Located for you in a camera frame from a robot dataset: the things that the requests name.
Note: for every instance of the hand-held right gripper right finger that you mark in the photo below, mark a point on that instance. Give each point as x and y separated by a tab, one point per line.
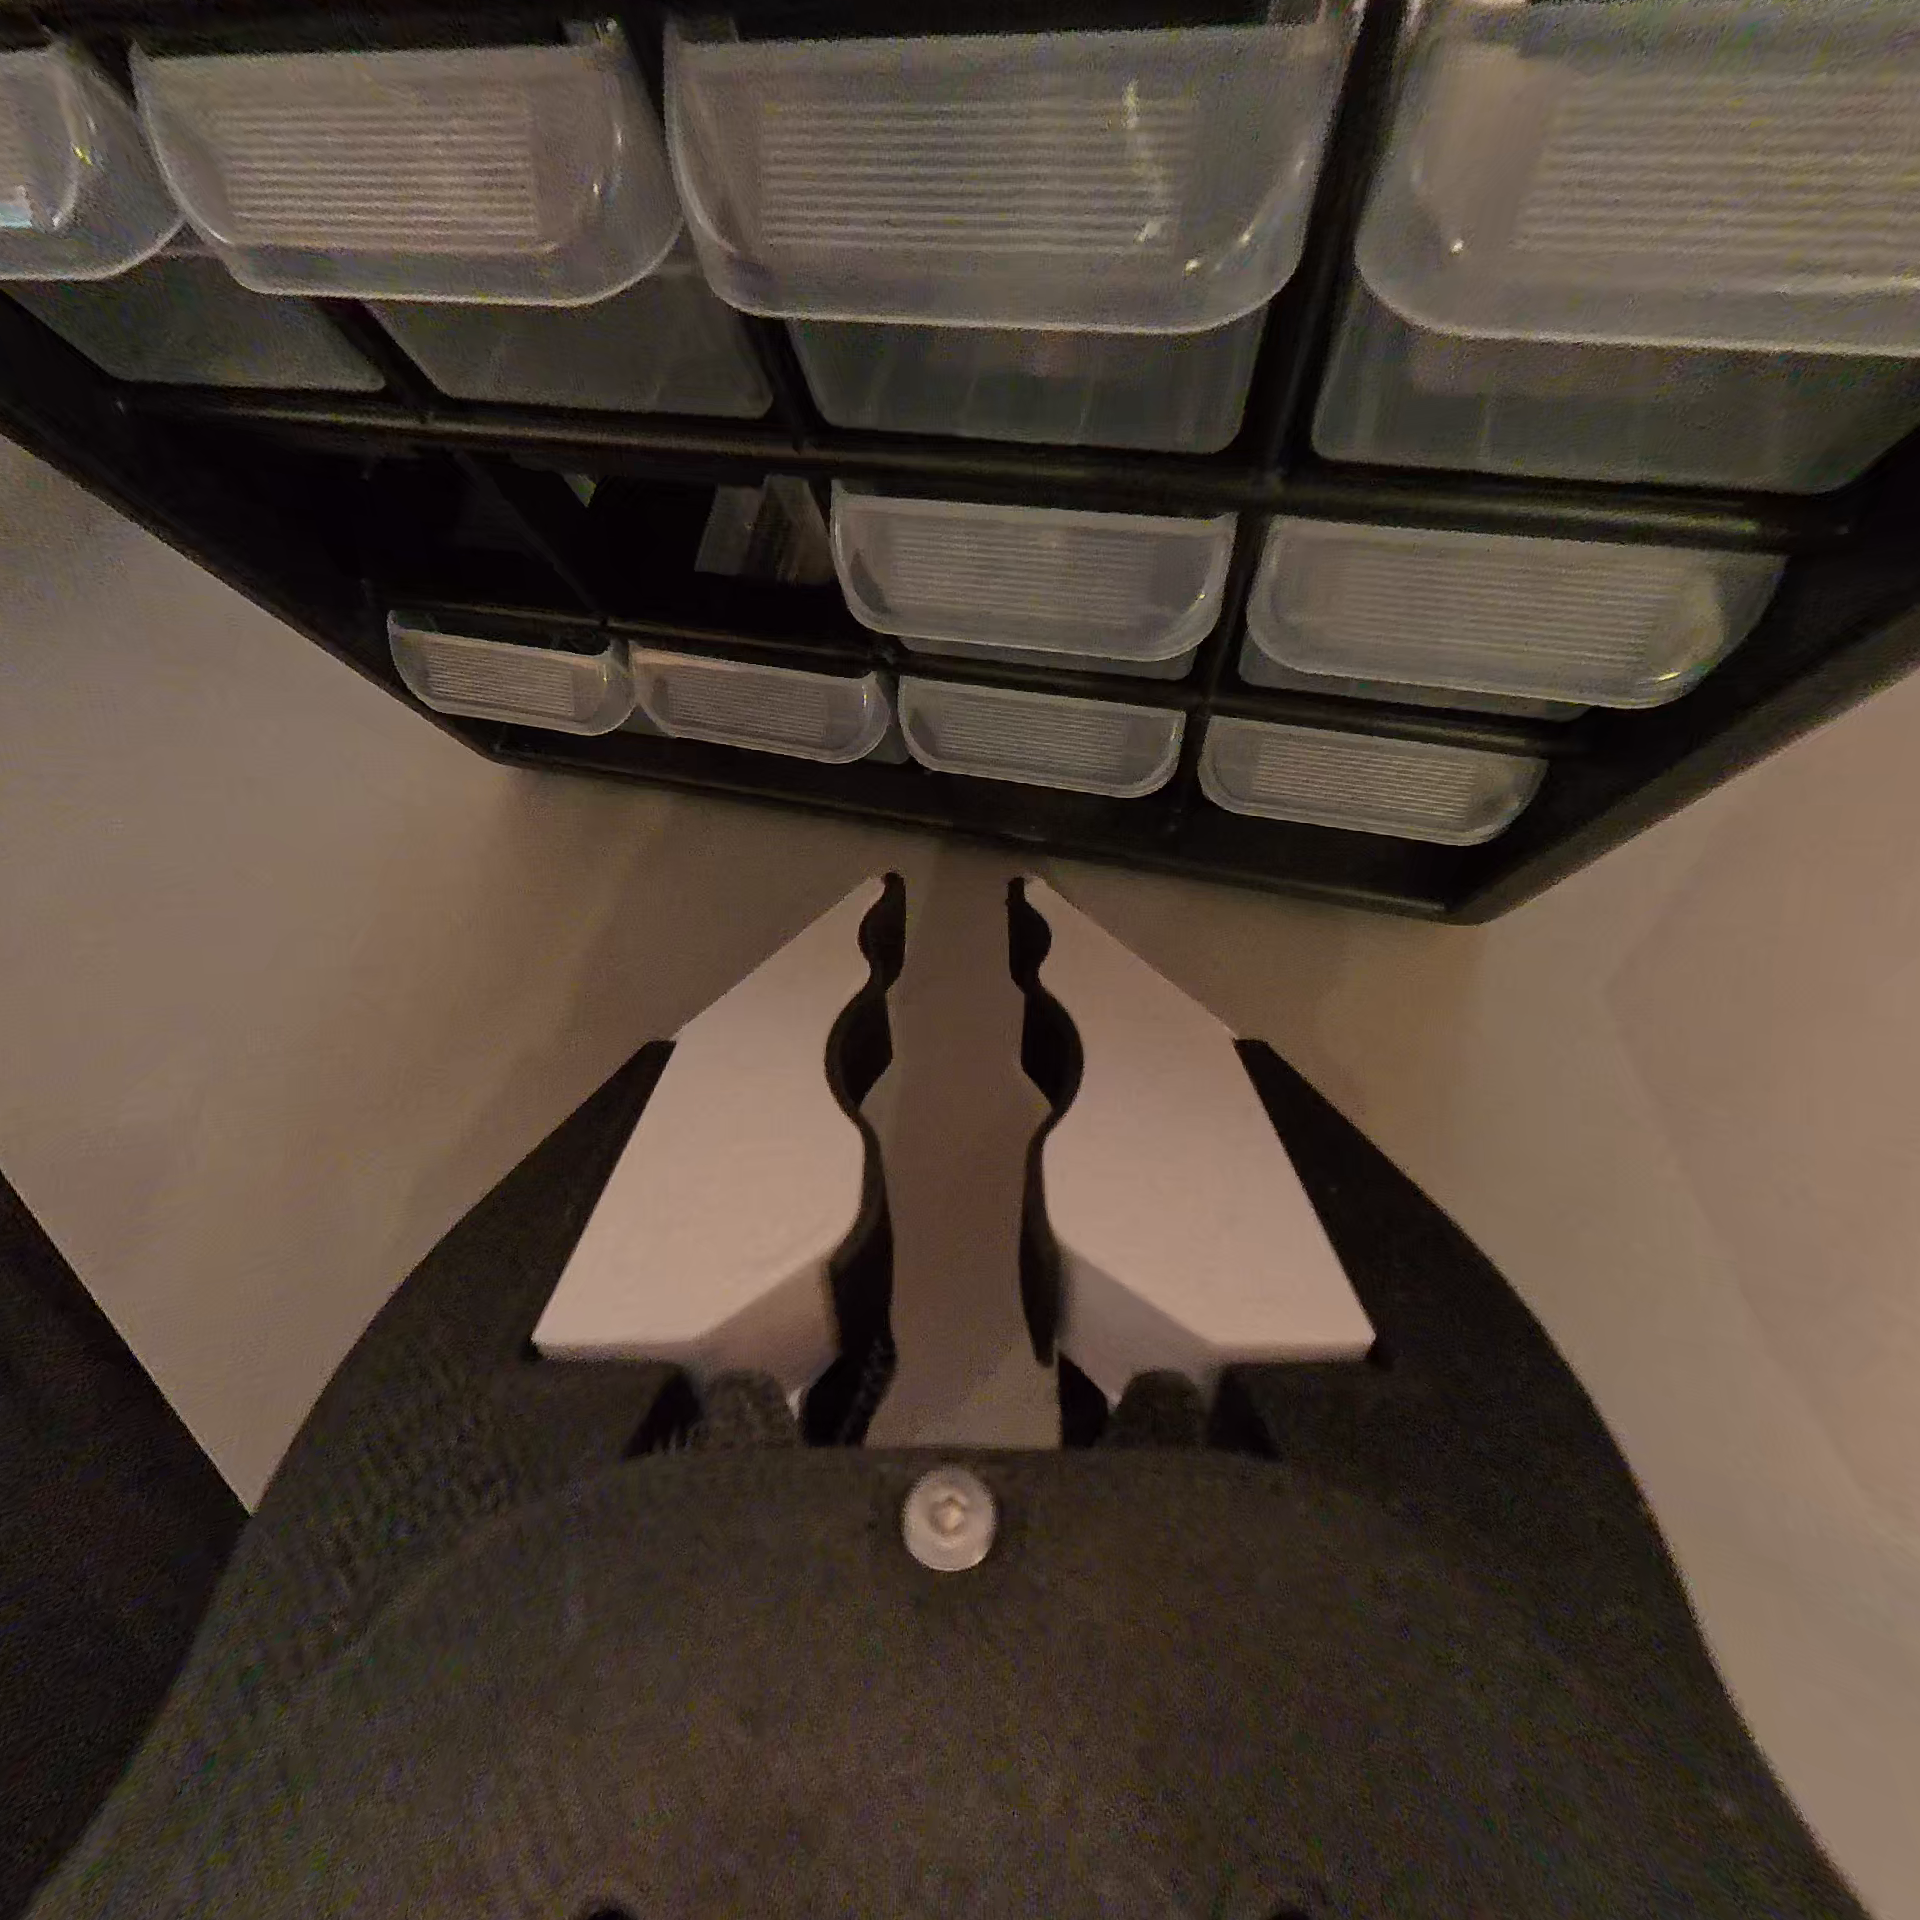
1199	1199

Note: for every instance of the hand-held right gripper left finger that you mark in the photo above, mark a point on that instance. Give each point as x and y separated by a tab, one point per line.
706	1199

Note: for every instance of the black drawer cabinet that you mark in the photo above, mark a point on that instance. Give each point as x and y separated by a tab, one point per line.
1726	750

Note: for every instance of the bank of small clear drawers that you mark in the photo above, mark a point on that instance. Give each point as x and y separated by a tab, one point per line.
1020	571

